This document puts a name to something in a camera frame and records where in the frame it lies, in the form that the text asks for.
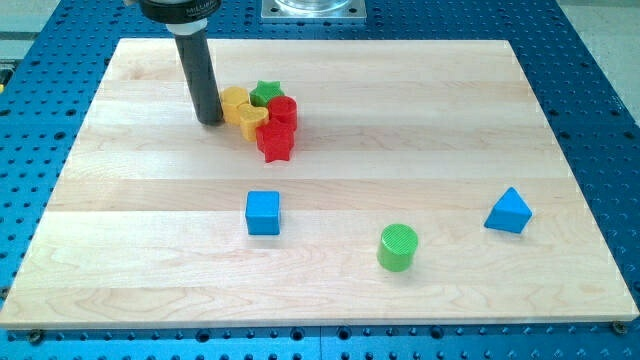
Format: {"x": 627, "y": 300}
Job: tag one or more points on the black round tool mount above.
{"x": 176, "y": 11}

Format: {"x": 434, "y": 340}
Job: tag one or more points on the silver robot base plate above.
{"x": 281, "y": 10}

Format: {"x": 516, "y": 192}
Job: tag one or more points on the red star block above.
{"x": 275, "y": 140}

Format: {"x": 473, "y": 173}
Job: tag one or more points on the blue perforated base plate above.
{"x": 51, "y": 90}

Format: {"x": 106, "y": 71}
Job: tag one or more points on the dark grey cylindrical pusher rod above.
{"x": 194, "y": 53}

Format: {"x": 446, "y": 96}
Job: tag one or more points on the red cylinder block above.
{"x": 284, "y": 109}

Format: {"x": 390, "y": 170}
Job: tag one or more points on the yellow heart block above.
{"x": 250, "y": 119}

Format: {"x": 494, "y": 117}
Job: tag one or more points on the green star block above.
{"x": 264, "y": 92}

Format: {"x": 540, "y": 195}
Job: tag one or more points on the blue cube block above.
{"x": 262, "y": 212}

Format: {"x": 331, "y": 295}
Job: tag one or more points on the light wooden board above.
{"x": 146, "y": 225}

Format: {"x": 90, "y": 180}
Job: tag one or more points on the blue triangular prism block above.
{"x": 510, "y": 213}

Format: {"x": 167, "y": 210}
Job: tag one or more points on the yellow hexagon block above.
{"x": 231, "y": 99}

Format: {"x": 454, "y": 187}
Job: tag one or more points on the green cylinder block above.
{"x": 397, "y": 247}

